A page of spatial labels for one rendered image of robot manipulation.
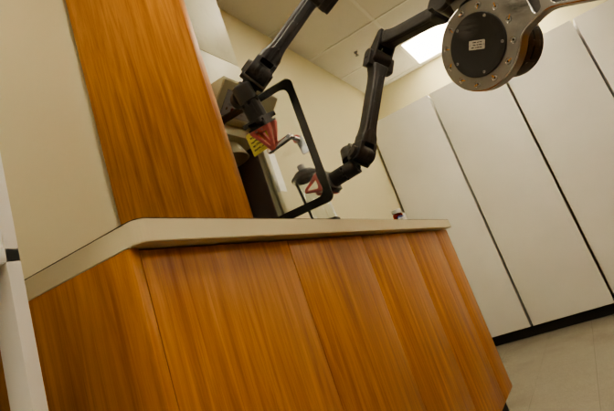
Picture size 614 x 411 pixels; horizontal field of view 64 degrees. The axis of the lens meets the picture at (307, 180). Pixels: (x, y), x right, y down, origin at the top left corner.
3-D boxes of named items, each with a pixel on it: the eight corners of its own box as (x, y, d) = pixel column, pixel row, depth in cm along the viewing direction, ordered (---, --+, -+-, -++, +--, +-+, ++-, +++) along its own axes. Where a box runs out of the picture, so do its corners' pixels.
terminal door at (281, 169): (250, 237, 150) (214, 122, 161) (335, 199, 138) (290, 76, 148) (248, 238, 150) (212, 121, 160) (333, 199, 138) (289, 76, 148)
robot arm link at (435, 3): (370, 28, 185) (392, 40, 189) (362, 62, 183) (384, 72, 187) (452, -20, 145) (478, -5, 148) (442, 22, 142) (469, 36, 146)
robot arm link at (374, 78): (372, 45, 179) (396, 57, 183) (364, 51, 184) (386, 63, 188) (354, 154, 166) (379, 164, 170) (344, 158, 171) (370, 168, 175)
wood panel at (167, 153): (139, 300, 159) (53, -47, 194) (146, 299, 161) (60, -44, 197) (257, 247, 138) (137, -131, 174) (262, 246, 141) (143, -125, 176)
